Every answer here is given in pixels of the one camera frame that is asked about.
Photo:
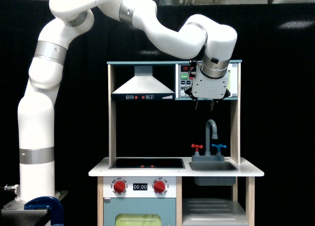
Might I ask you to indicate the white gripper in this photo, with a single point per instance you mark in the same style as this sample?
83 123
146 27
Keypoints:
208 88

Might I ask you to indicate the grey lower shelf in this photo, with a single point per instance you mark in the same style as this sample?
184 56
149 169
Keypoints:
213 212

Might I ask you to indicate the silver cable connector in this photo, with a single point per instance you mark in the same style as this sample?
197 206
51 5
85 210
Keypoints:
11 188

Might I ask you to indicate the grey microwave control panel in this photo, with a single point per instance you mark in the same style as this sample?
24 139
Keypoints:
184 79

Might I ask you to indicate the teal lower oven door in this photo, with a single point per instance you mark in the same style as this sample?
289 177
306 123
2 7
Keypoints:
139 211

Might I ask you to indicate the blue c-clamp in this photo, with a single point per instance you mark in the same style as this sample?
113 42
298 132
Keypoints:
50 203

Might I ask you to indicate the red faucet tap handle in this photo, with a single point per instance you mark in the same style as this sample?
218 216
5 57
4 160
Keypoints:
196 147

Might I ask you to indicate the right red oven knob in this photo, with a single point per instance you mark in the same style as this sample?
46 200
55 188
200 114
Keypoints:
159 187

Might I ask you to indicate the red oven knob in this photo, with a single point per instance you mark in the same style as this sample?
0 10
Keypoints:
119 187
159 187

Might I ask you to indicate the silver toy range hood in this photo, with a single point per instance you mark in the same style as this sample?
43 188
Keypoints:
142 87

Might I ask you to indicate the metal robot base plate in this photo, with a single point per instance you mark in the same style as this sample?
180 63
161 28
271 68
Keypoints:
47 211

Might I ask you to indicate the black toy stovetop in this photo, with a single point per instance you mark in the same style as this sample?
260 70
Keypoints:
148 163

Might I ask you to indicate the grey toy sink basin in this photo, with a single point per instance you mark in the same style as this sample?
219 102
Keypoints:
213 167

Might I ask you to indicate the left red oven knob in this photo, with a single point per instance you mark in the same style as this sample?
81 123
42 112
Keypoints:
119 187

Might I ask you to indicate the wooden toy kitchen frame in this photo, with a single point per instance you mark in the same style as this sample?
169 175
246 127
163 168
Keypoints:
166 129

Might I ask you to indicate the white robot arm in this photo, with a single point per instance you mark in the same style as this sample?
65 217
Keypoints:
73 18

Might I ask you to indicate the blue faucet tap handle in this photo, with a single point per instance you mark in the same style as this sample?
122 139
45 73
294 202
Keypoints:
219 147

